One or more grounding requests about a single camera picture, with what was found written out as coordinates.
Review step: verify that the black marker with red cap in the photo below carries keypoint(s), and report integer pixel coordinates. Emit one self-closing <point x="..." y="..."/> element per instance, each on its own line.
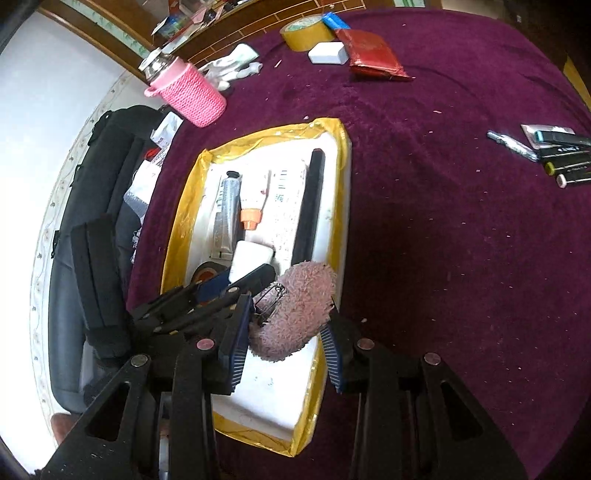
<point x="308" y="207"/>

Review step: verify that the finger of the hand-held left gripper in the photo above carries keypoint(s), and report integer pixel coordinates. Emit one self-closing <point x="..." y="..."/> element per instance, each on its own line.
<point x="254" y="276"/>
<point x="214" y="284"/>

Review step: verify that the red foil pouch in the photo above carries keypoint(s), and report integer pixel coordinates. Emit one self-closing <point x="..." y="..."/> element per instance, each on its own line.
<point x="371" y="50"/>

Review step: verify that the yellow tape roll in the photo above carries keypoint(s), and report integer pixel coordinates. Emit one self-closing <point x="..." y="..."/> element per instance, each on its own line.
<point x="300" y="39"/>

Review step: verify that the white eraser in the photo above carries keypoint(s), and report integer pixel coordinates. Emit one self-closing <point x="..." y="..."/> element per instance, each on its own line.
<point x="249" y="258"/>

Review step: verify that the white foam tray yellow tape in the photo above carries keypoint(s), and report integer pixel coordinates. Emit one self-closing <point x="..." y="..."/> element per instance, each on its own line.
<point x="272" y="397"/>

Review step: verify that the wooden cabinet with clutter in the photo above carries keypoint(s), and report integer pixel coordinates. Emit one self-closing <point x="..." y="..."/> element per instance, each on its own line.
<point x="221" y="27"/>

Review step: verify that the silver tube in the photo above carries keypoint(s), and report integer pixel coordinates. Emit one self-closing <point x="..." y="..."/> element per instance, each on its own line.
<point x="512" y="145"/>

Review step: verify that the black marker teal cap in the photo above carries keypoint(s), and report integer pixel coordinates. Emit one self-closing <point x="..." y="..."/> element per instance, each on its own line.
<point x="563" y="138"/>

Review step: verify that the black tape roll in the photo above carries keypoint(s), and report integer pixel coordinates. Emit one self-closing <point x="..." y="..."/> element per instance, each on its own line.
<point x="203" y="268"/>

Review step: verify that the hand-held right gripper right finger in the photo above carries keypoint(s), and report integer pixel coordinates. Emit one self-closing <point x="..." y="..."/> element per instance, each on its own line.
<point x="333" y="360"/>

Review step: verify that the white block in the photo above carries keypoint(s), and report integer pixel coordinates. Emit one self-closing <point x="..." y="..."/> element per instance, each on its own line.
<point x="327" y="53"/>

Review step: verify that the black marker pale green cap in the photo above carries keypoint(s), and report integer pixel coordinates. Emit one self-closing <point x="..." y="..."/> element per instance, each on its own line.
<point x="570" y="166"/>

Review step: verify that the white gloves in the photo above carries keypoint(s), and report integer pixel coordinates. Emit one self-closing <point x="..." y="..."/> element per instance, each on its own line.
<point x="233" y="62"/>

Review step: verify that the bottle in pink crochet sleeve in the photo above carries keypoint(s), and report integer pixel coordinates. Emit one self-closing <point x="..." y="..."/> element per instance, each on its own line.
<point x="189" y="94"/>

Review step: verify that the white tube with grey cap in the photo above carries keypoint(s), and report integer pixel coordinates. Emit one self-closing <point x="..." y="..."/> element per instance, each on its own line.
<point x="225" y="217"/>

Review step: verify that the white glue bottle orange cap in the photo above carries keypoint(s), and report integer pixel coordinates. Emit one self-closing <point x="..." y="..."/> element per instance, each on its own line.
<point x="254" y="194"/>

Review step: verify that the white plastic bag red print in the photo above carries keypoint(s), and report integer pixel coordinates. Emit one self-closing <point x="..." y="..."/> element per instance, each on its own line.
<point x="164" y="131"/>

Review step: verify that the black bag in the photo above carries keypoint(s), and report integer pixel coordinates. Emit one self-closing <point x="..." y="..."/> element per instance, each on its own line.
<point x="99" y="152"/>

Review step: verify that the bubble wrap bag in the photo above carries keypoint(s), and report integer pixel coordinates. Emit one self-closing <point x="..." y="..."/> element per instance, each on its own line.
<point x="138" y="191"/>

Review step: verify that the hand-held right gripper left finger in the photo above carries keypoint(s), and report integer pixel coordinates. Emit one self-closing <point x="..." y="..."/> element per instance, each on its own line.
<point x="238" y="341"/>

